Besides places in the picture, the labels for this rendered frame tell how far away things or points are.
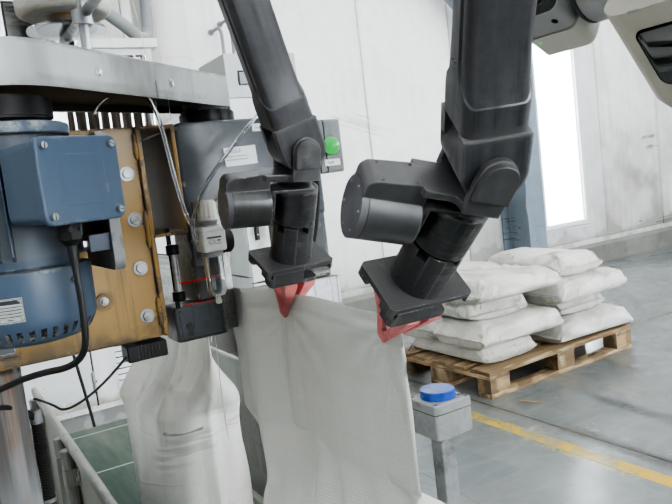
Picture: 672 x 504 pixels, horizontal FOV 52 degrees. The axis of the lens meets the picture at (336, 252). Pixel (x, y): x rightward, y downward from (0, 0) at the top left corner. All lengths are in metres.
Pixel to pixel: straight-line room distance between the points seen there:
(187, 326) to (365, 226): 0.54
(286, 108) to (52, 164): 0.28
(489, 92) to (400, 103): 5.79
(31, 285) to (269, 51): 0.38
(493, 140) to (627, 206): 7.92
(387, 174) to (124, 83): 0.46
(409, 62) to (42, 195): 5.83
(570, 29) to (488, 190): 0.50
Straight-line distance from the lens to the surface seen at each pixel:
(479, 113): 0.55
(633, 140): 8.61
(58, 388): 3.88
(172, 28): 4.41
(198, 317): 1.08
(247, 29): 0.85
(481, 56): 0.54
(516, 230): 7.03
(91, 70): 0.90
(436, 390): 1.21
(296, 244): 0.92
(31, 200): 0.78
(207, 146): 1.09
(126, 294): 1.06
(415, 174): 0.60
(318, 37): 5.99
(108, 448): 2.68
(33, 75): 0.83
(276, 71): 0.86
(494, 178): 0.57
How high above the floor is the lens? 1.23
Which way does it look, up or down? 6 degrees down
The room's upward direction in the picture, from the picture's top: 7 degrees counter-clockwise
